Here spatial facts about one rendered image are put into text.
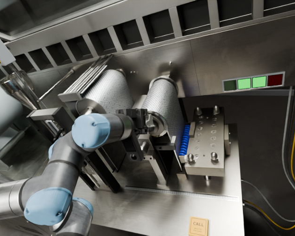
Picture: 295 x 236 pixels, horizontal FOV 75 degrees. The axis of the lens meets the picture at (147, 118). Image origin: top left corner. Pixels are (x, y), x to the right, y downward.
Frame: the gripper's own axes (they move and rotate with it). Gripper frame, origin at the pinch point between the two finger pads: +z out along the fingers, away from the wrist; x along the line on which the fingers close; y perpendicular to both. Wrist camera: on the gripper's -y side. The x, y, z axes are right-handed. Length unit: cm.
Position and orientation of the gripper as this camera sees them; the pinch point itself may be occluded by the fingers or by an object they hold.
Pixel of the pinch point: (149, 128)
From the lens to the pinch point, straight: 74.0
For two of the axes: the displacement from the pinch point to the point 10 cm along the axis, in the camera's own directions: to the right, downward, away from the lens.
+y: -0.7, -10.0, 0.0
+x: -9.1, 0.6, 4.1
